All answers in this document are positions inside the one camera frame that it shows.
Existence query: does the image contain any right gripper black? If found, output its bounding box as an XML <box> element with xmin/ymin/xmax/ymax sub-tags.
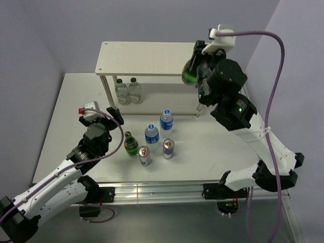
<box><xmin>188</xmin><ymin>39</ymin><xmax>227</xmax><ymax>104</ymax></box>

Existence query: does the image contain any green glass bottle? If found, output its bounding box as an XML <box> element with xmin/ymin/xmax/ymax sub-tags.
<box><xmin>124</xmin><ymin>131</ymin><xmax>139</xmax><ymax>156</ymax></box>
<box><xmin>181</xmin><ymin>60</ymin><xmax>198</xmax><ymax>86</ymax></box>

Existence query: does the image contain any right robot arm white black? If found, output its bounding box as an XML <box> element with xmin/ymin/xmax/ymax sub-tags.
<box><xmin>182</xmin><ymin>40</ymin><xmax>304</xmax><ymax>199</ymax></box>

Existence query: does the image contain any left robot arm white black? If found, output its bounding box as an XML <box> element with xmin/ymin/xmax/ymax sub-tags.
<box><xmin>1</xmin><ymin>107</ymin><xmax>124</xmax><ymax>242</ymax></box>

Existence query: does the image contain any white two-tier wooden shelf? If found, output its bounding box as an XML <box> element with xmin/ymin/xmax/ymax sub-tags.
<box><xmin>95</xmin><ymin>42</ymin><xmax>203</xmax><ymax>117</ymax></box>

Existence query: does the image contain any clear soda water bottle left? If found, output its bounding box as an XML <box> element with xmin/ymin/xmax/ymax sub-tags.
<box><xmin>115</xmin><ymin>78</ymin><xmax>129</xmax><ymax>105</ymax></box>

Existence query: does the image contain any clear soda water bottle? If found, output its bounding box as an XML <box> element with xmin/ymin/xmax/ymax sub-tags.
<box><xmin>115</xmin><ymin>78</ymin><xmax>129</xmax><ymax>105</ymax></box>
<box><xmin>129</xmin><ymin>77</ymin><xmax>142</xmax><ymax>104</ymax></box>

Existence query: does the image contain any clear soda water bottle right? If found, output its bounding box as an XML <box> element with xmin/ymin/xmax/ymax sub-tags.
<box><xmin>129</xmin><ymin>77</ymin><xmax>142</xmax><ymax>104</ymax></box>

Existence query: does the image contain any water bottle blue cap front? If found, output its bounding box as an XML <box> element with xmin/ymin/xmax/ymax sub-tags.
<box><xmin>145</xmin><ymin>124</ymin><xmax>159</xmax><ymax>151</ymax></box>

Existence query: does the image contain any water bottle blue cap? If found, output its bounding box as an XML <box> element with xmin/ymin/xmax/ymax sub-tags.
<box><xmin>159</xmin><ymin>109</ymin><xmax>174</xmax><ymax>139</ymax></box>
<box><xmin>145</xmin><ymin>124</ymin><xmax>159</xmax><ymax>151</ymax></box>

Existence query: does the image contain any silver energy drink can left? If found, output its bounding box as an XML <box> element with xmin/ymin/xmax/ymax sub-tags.
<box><xmin>138</xmin><ymin>146</ymin><xmax>151</xmax><ymax>167</ymax></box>

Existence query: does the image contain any silver energy drink can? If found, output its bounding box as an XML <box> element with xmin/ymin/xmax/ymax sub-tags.
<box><xmin>163</xmin><ymin>139</ymin><xmax>175</xmax><ymax>159</ymax></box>
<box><xmin>138</xmin><ymin>146</ymin><xmax>151</xmax><ymax>167</ymax></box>

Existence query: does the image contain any water bottle blue cap rear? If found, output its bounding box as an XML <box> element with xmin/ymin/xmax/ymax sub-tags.
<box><xmin>159</xmin><ymin>109</ymin><xmax>174</xmax><ymax>139</ymax></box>

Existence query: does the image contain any silver energy drink can right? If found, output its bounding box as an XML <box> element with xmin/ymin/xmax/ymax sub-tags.
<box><xmin>163</xmin><ymin>139</ymin><xmax>175</xmax><ymax>159</ymax></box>

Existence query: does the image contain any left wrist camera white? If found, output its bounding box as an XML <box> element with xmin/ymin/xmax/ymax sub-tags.
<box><xmin>78</xmin><ymin>101</ymin><xmax>103</xmax><ymax>121</ymax></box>

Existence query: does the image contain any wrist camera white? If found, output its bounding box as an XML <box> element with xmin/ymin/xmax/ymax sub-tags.
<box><xmin>202</xmin><ymin>24</ymin><xmax>236</xmax><ymax>54</ymax></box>
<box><xmin>78</xmin><ymin>101</ymin><xmax>103</xmax><ymax>121</ymax></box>

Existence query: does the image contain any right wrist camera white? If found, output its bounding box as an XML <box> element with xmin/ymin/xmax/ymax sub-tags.
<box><xmin>202</xmin><ymin>24</ymin><xmax>236</xmax><ymax>54</ymax></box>

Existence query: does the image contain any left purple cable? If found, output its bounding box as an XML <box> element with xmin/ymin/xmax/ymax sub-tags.
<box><xmin>0</xmin><ymin>108</ymin><xmax>125</xmax><ymax>241</ymax></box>

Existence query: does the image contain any aluminium frame rail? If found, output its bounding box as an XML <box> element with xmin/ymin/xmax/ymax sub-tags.
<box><xmin>27</xmin><ymin>71</ymin><xmax>304</xmax><ymax>243</ymax></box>

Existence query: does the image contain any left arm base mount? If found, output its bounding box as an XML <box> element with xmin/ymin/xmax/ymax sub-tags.
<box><xmin>78</xmin><ymin>187</ymin><xmax>115</xmax><ymax>219</ymax></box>

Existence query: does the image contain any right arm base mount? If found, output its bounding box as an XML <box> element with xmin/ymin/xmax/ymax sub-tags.
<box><xmin>201</xmin><ymin>183</ymin><xmax>250</xmax><ymax>218</ymax></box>

